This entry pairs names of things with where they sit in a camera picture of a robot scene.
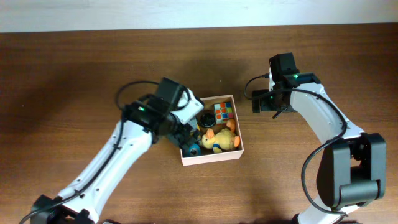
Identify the black round cap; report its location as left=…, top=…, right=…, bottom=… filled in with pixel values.
left=199, top=112, right=216, bottom=128

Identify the blue ball toy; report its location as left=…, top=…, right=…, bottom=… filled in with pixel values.
left=185, top=144, right=201, bottom=157

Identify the white cardboard box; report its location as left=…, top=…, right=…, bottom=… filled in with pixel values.
left=180, top=95, right=244, bottom=166

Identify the colourful puzzle cube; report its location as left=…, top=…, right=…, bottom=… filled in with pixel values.
left=213, top=102, right=234, bottom=125

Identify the yellow plush bunny toy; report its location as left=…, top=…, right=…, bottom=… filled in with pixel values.
left=201, top=119, right=241, bottom=154

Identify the yellow grey toy truck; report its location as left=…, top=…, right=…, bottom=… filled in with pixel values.
left=192, top=123, right=201, bottom=141

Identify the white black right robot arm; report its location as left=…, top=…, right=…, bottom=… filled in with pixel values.
left=249, top=52, right=386, bottom=223

